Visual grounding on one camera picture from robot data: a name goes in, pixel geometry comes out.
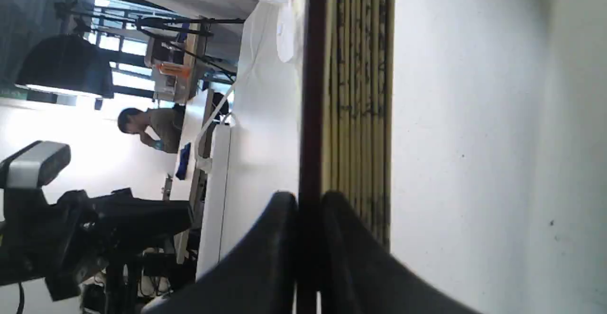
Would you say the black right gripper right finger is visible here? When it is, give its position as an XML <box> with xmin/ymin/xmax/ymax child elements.
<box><xmin>321</xmin><ymin>192</ymin><xmax>473</xmax><ymax>314</ymax></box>

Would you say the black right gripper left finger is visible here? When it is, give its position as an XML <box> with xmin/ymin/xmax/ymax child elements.
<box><xmin>145</xmin><ymin>192</ymin><xmax>298</xmax><ymax>314</ymax></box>

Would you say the painted paper folding fan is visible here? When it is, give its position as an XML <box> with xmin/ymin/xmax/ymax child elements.
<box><xmin>295</xmin><ymin>0</ymin><xmax>394</xmax><ymax>314</ymax></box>

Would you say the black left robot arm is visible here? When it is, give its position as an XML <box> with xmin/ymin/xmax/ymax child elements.
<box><xmin>0</xmin><ymin>189</ymin><xmax>193</xmax><ymax>314</ymax></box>

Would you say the black dome pendant lamp shade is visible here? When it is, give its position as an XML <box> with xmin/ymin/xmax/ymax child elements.
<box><xmin>15</xmin><ymin>35</ymin><xmax>114</xmax><ymax>99</ymax></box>

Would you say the person in background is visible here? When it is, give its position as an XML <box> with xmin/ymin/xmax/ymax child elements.
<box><xmin>117</xmin><ymin>104</ymin><xmax>185</xmax><ymax>154</ymax></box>

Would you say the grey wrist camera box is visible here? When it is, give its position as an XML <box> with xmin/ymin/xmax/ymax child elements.
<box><xmin>0</xmin><ymin>140</ymin><xmax>71</xmax><ymax>189</ymax></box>

